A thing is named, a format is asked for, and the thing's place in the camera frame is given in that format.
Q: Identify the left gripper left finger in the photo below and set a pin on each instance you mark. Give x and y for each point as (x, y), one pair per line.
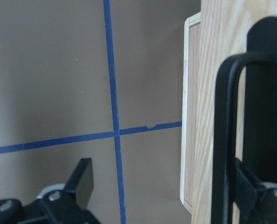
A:
(56, 204)

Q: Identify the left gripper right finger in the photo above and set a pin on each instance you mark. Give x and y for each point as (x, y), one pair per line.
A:
(256, 200)

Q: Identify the black metal drawer handle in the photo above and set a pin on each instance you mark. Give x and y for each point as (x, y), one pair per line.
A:
(245, 117)

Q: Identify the light wooden drawer cabinet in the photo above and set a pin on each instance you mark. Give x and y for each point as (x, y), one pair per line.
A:
(189, 106)

